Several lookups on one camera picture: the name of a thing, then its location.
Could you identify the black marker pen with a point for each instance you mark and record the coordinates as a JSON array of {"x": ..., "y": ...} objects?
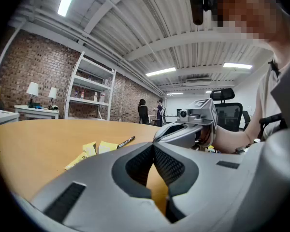
[{"x": 126, "y": 142}]

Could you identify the white shade table lamp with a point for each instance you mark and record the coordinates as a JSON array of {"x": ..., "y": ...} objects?
[
  {"x": 52, "y": 93},
  {"x": 32, "y": 89}
]

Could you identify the black mesh office chair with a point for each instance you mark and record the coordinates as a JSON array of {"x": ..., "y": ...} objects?
[{"x": 228, "y": 116}]

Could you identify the person's white shirt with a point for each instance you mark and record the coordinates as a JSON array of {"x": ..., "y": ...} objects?
[{"x": 265, "y": 98}]

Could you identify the yellow snack packet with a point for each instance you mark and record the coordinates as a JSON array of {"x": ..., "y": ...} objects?
[{"x": 75, "y": 162}]

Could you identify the small white table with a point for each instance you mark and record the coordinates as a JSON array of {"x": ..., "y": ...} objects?
[{"x": 36, "y": 112}]

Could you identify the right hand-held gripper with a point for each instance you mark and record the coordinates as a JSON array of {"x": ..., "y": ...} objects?
[{"x": 203, "y": 112}]

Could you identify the white metal shelf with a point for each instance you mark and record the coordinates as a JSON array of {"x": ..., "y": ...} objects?
[{"x": 90, "y": 83}]

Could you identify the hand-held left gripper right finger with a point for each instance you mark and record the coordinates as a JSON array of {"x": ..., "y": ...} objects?
[{"x": 207, "y": 190}]

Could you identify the white cabinet desk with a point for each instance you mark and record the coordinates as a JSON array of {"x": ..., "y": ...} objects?
[{"x": 4, "y": 117}]

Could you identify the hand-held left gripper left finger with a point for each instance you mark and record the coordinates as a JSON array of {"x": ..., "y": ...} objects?
[{"x": 99, "y": 178}]

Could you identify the ceiling air conditioner unit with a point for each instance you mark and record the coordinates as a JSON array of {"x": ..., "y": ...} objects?
[{"x": 198, "y": 80}]

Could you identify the blue item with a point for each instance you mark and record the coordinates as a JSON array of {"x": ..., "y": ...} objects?
[{"x": 39, "y": 107}]

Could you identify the person's right forearm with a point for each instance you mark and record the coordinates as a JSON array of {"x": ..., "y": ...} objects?
[{"x": 232, "y": 139}]

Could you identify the round wooden table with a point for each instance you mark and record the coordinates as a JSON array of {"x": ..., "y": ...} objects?
[{"x": 38, "y": 141}]

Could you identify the person's head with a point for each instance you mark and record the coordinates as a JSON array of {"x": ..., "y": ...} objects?
[{"x": 246, "y": 11}]

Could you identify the person's right hand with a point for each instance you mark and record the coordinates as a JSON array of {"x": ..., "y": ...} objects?
[{"x": 205, "y": 137}]

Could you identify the black head-worn camera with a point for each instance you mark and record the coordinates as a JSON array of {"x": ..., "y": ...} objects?
[{"x": 197, "y": 6}]

